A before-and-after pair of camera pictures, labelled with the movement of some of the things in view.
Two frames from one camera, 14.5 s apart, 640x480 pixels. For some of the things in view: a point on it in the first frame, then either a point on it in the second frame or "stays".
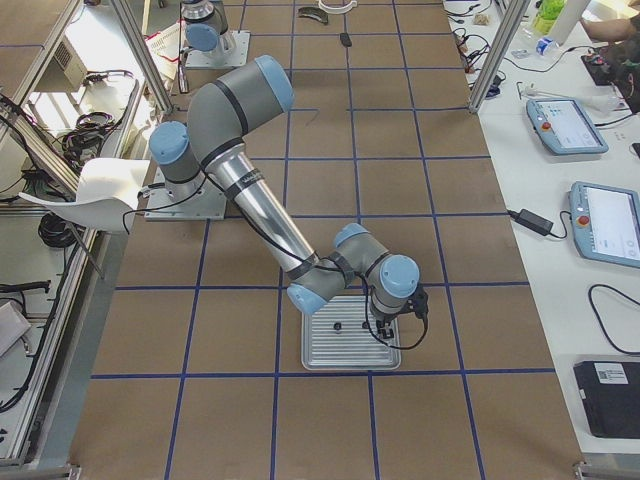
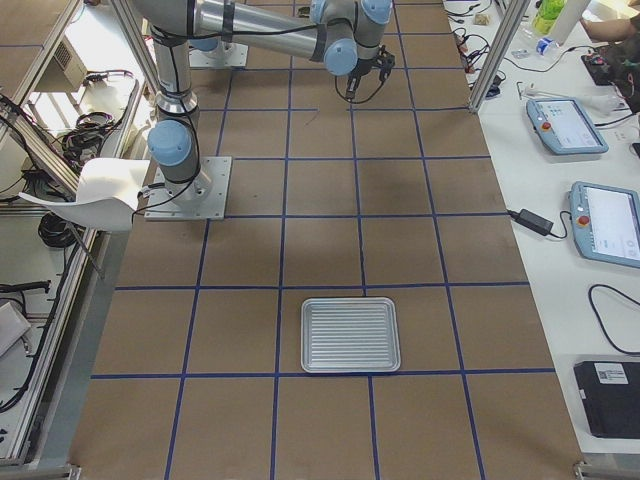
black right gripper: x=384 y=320 → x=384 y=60
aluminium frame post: x=505 y=35 stays
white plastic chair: x=106 y=198 stays
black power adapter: x=532 y=221 stays
